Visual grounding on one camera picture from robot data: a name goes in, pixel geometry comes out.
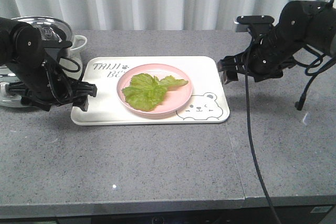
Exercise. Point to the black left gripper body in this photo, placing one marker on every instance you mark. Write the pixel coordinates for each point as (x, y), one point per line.
(43, 90)

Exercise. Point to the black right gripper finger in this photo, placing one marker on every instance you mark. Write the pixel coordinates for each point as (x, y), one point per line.
(229, 76)
(221, 67)

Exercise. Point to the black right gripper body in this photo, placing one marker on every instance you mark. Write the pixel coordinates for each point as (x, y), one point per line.
(261, 64)

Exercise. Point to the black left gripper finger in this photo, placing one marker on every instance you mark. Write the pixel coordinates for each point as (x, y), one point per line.
(81, 103)
(85, 89)

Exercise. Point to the white bear serving tray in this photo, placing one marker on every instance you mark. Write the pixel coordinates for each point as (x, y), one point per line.
(207, 103)

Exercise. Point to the pink round plate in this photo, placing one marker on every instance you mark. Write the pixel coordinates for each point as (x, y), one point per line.
(174, 99)

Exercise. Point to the green lettuce leaf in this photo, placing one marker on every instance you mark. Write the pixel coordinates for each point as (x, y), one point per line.
(146, 92)

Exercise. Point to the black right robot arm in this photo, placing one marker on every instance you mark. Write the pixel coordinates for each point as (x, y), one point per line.
(301, 23)

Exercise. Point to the green electric cooking pot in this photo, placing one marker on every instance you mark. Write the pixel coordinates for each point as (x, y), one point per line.
(65, 45)

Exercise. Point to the black disinfection cabinet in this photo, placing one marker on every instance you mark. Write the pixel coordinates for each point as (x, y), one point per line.
(289, 214)

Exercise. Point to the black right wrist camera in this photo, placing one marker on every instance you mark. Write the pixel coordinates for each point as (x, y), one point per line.
(255, 24)

